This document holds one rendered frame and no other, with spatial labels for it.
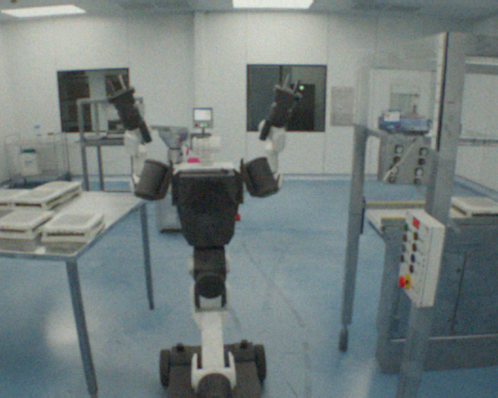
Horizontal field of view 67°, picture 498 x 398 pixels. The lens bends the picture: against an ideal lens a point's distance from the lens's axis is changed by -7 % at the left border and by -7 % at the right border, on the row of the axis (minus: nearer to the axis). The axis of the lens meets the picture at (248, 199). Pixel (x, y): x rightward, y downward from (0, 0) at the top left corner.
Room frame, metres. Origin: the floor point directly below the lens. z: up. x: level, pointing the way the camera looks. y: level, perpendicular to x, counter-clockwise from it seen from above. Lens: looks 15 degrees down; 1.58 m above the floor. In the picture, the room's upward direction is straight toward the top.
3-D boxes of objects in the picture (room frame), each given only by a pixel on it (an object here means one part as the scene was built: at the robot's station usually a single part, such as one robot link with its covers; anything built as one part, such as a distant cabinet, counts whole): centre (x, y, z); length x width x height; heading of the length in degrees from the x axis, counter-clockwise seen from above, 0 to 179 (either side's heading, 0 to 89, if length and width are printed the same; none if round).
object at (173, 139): (4.59, 0.78, 0.95); 0.49 x 0.36 x 0.37; 91
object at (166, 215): (4.53, 0.73, 0.38); 0.63 x 0.57 x 0.76; 91
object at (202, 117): (4.68, 0.52, 1.07); 0.23 x 0.10 x 0.62; 91
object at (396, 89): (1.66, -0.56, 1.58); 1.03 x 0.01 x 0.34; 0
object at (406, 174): (1.85, -0.74, 1.25); 0.22 x 0.11 x 0.20; 90
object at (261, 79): (7.10, -0.65, 1.43); 1.38 x 0.01 x 1.16; 91
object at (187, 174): (1.55, 0.16, 1.15); 0.34 x 0.30 x 0.36; 96
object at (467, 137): (1.99, -0.94, 1.36); 0.62 x 0.38 x 0.04; 90
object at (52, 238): (1.86, 0.87, 0.90); 0.24 x 0.24 x 0.02; 2
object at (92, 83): (7.07, 2.72, 1.43); 1.32 x 0.01 x 1.11; 91
